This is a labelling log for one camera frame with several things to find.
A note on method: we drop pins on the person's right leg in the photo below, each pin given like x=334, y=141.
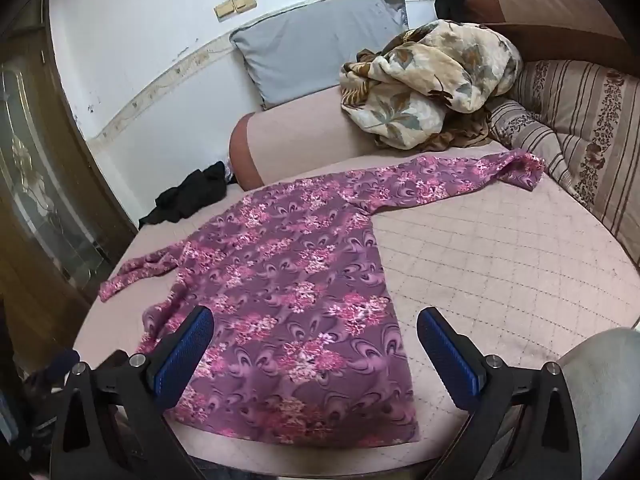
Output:
x=605, y=390

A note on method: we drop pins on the purple floral garment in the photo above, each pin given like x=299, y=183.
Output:
x=300, y=285

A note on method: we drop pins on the pink and brown backrest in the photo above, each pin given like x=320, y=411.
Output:
x=540, y=0

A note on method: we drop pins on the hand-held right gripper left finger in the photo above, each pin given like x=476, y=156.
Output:
x=182, y=355

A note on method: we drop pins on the striped floral quilt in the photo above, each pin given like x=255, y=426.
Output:
x=575, y=120

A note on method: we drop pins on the brown cloth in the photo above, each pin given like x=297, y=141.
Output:
x=465, y=135

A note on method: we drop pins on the beige light switch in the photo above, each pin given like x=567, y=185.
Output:
x=224, y=11
x=244, y=1

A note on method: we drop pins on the pink bolster cushion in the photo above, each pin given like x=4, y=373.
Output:
x=300, y=135

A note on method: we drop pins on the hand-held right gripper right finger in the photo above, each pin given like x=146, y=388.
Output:
x=447, y=360

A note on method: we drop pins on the wooden door with glass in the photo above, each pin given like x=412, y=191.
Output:
x=45, y=160

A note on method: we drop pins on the pink quilted bed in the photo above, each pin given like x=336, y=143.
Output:
x=500, y=270

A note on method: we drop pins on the beige floral blanket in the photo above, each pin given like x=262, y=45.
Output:
x=425, y=80

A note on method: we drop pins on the black crumpled cloth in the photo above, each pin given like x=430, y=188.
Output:
x=185, y=197

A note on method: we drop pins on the grey pillow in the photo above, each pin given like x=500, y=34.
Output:
x=310, y=45

